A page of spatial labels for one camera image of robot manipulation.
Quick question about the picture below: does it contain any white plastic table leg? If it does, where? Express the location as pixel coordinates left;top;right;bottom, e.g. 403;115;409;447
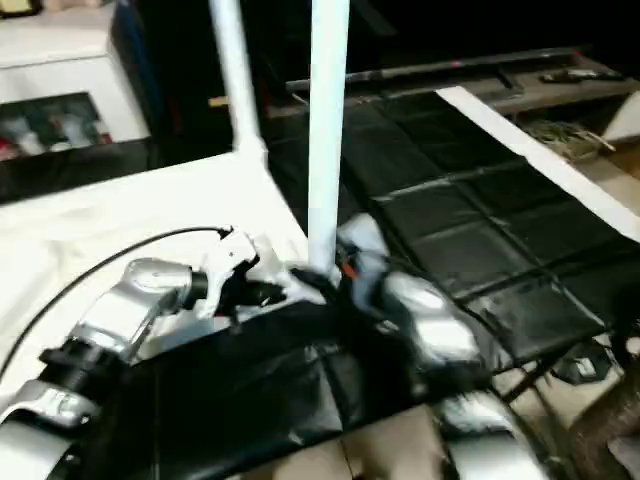
304;0;352;275
206;0;270;162

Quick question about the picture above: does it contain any white plastic table top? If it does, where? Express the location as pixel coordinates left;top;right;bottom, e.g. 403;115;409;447
0;147;332;401

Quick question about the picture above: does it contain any black work mat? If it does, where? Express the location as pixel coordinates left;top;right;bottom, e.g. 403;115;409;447
0;89;626;476

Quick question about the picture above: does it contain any white flat strip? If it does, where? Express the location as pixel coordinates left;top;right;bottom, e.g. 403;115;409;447
436;84;640;237

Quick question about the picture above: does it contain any black tripod stand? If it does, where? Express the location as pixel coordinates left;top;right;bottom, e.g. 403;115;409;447
499;344;624;406

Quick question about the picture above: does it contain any brown straw bundle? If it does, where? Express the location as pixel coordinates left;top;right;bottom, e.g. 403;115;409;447
524;118;610;162

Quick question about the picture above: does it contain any white glass-door cabinet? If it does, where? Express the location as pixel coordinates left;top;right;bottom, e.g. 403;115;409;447
0;9;152;157

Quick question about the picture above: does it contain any black remote control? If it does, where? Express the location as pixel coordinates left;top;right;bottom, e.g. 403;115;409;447
541;69;622;85

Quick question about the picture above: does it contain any white angled panel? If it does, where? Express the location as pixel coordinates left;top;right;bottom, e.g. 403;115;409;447
601;91;640;147

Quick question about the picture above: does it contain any dark framed gold plaque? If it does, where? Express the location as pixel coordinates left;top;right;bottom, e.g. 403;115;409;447
0;0;45;20

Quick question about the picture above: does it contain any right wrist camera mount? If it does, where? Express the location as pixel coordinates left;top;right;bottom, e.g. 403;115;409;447
335;213;390;304

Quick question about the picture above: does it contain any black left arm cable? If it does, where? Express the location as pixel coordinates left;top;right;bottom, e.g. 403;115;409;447
0;224;235;384

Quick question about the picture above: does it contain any black metal rail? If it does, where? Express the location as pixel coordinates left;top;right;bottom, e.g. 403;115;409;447
286;46;592;92

